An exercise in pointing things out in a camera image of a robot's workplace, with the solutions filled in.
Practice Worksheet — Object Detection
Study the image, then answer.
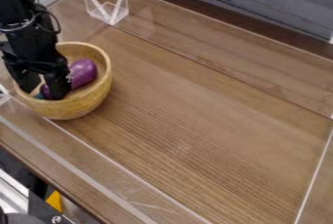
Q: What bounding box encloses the brown wooden bowl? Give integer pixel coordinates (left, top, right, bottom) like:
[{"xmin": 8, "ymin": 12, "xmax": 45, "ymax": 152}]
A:
[{"xmin": 14, "ymin": 42, "xmax": 112, "ymax": 120}]

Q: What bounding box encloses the clear acrylic tray wall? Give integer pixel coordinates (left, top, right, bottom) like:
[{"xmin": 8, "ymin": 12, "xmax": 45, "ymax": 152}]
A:
[{"xmin": 0, "ymin": 92, "xmax": 211, "ymax": 224}]

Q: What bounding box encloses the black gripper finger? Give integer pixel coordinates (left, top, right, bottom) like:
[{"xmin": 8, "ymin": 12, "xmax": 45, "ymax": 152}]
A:
[
  {"xmin": 6, "ymin": 65, "xmax": 41, "ymax": 93},
  {"xmin": 42, "ymin": 73, "xmax": 70, "ymax": 100}
]

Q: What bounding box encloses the yellow black device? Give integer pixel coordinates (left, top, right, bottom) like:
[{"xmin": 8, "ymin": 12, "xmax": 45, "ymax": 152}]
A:
[{"xmin": 26, "ymin": 191, "xmax": 83, "ymax": 224}]

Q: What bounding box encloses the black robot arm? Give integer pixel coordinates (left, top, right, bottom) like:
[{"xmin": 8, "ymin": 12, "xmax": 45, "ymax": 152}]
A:
[{"xmin": 0, "ymin": 0, "xmax": 70, "ymax": 100}]

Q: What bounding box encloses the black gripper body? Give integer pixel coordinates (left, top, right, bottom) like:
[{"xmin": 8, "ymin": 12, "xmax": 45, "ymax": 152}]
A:
[{"xmin": 0, "ymin": 22, "xmax": 69, "ymax": 79}]

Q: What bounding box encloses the clear acrylic corner bracket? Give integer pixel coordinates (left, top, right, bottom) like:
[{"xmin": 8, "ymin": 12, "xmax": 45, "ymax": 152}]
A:
[{"xmin": 84, "ymin": 0, "xmax": 128, "ymax": 26}]

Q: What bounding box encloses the purple toy eggplant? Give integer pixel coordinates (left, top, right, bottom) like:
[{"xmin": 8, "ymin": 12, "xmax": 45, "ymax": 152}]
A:
[{"xmin": 33, "ymin": 58, "xmax": 97, "ymax": 100}]

